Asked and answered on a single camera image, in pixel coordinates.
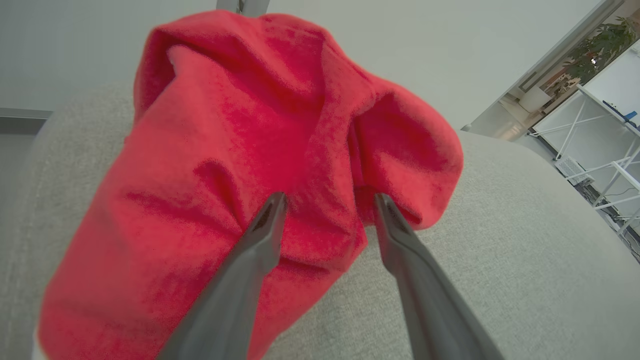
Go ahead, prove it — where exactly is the white perforated box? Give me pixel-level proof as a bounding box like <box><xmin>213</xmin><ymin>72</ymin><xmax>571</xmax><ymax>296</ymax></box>
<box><xmin>554</xmin><ymin>156</ymin><xmax>596</xmax><ymax>187</ymax></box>

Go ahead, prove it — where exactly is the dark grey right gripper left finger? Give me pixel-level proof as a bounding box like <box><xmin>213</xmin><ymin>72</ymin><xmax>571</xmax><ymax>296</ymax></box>
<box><xmin>157</xmin><ymin>192</ymin><xmax>288</xmax><ymax>360</ymax></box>

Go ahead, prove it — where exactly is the light grey fabric sofa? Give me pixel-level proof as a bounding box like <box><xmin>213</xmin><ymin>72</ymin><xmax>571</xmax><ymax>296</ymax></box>
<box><xmin>0</xmin><ymin>82</ymin><xmax>640</xmax><ymax>360</ymax></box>

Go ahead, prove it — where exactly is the red fleece garment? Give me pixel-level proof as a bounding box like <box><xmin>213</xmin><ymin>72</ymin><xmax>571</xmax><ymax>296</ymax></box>
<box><xmin>37</xmin><ymin>10</ymin><xmax>465</xmax><ymax>360</ymax></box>

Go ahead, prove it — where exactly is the white metal frame table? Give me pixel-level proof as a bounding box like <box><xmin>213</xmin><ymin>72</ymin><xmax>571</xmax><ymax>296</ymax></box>
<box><xmin>527</xmin><ymin>84</ymin><xmax>640</xmax><ymax>238</ymax></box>

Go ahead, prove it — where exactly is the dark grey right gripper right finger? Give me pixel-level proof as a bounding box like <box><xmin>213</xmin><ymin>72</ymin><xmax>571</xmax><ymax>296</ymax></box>
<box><xmin>374</xmin><ymin>193</ymin><xmax>505</xmax><ymax>360</ymax></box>

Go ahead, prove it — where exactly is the white plant pot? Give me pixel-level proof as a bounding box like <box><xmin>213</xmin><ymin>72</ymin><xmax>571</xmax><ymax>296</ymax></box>
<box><xmin>518</xmin><ymin>86</ymin><xmax>552</xmax><ymax>114</ymax></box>

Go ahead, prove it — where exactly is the green potted plant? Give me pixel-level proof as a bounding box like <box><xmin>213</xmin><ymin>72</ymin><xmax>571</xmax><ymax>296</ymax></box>
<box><xmin>545</xmin><ymin>16</ymin><xmax>640</xmax><ymax>98</ymax></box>

